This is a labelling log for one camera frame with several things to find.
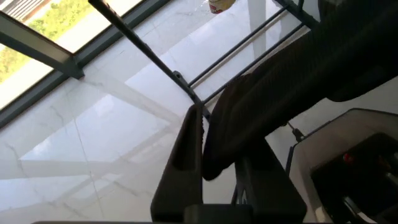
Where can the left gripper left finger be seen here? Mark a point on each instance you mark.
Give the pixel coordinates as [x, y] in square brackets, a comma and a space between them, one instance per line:
[183, 180]

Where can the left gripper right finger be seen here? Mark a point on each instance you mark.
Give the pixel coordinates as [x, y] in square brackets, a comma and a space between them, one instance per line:
[267, 189]

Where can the black garment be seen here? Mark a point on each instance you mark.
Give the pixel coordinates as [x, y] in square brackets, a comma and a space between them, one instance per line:
[280, 93]

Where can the cream printed garment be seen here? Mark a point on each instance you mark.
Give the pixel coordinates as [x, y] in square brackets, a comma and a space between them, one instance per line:
[220, 5]

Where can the black clothes rack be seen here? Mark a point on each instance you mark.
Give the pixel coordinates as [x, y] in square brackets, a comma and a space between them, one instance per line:
[140, 43]

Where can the window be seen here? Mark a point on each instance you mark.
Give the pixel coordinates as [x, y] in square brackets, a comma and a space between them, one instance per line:
[37, 49]

